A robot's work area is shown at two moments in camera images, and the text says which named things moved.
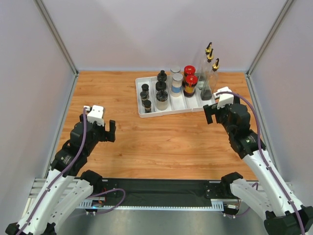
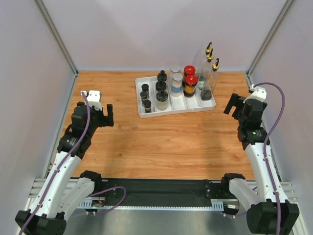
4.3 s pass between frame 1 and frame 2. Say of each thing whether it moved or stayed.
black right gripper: moved
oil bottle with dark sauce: stayed
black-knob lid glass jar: stayed
